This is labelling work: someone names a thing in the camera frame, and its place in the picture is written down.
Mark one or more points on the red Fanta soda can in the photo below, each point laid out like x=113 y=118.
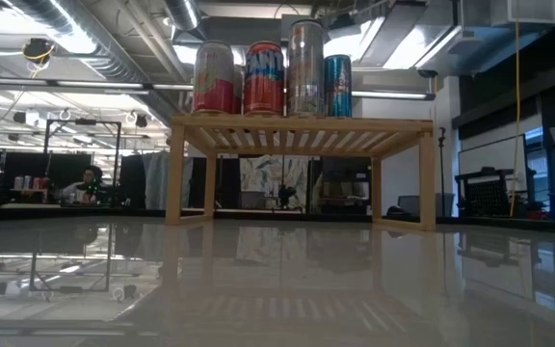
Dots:
x=264 y=82

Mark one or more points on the tall silver energy drink can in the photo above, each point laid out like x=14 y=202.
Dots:
x=305 y=72

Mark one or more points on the blue Red Bull can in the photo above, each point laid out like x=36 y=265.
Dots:
x=337 y=87

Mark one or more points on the pink and red soda can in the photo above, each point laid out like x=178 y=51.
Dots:
x=214 y=82

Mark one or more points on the wooden slatted shelf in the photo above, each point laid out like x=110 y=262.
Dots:
x=301 y=124

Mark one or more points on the grey hanging cloth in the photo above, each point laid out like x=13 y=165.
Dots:
x=154 y=180

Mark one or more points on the thin black pole stand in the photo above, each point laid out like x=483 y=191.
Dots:
x=441 y=168

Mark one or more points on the grey waste bin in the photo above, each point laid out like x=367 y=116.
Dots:
x=443 y=205

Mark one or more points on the person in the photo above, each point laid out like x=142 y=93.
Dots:
x=89 y=185

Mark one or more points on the black perforated cart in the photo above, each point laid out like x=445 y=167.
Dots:
x=489 y=195

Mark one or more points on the white board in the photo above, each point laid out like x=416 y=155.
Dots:
x=492 y=154

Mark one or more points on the distant red can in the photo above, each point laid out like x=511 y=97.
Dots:
x=44 y=183
x=37 y=183

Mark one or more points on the distant white can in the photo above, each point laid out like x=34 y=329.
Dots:
x=18 y=182
x=27 y=182

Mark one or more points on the patterned wall panel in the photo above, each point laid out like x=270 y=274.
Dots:
x=268 y=173

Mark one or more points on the small camera on tripod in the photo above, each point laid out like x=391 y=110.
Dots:
x=286 y=196

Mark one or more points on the black gantry frame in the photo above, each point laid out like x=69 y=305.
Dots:
x=82 y=122

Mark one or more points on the black aluminium table frame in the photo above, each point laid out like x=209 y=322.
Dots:
x=41 y=210

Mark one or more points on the black ceiling camera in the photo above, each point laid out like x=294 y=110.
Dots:
x=38 y=49

